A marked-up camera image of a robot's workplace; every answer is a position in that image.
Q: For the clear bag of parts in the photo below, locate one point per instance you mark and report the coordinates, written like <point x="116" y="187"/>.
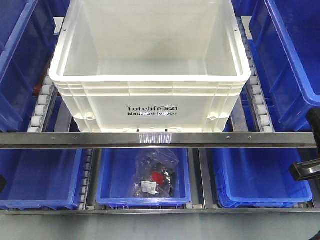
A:
<point x="155" y="174"/>

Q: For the white roller track right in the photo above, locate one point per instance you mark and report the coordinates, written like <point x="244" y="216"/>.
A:
<point x="255" y="95"/>

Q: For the white roller track left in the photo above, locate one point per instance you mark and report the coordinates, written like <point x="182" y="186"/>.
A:
<point x="44" y="107"/>

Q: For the blue bin middle right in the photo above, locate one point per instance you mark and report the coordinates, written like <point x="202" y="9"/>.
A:
<point x="258" y="177"/>

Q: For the blue bin lower left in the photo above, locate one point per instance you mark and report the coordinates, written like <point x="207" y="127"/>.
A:
<point x="41" y="178"/>

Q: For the blue bin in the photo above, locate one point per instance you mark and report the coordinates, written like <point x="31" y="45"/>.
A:
<point x="258" y="177"/>
<point x="286" y="35"/>
<point x="117" y="167"/>
<point x="41" y="178"/>
<point x="26" y="43"/>

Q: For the grey lower shelf rail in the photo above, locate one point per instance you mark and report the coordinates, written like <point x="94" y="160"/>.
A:
<point x="162" y="211"/>

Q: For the grey shelf rail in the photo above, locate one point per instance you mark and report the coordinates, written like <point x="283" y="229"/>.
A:
<point x="162" y="211"/>
<point x="68" y="140"/>

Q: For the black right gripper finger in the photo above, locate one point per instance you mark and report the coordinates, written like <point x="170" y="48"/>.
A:
<point x="308" y="170"/>
<point x="313" y="118"/>

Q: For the blue bin upper left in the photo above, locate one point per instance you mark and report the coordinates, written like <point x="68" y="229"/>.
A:
<point x="26" y="43"/>

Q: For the blue bin lower centre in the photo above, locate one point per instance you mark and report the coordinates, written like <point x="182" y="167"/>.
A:
<point x="117" y="167"/>

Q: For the white Totelife plastic crate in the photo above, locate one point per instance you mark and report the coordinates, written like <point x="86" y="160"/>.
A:
<point x="175" y="66"/>

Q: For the grey shelf front rail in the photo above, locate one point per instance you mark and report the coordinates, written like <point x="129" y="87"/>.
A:
<point x="68" y="140"/>

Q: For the blue bin upper right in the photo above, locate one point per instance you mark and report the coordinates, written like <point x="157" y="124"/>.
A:
<point x="286" y="35"/>

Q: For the white roller track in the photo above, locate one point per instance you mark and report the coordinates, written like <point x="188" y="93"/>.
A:
<point x="255" y="95"/>
<point x="44" y="107"/>

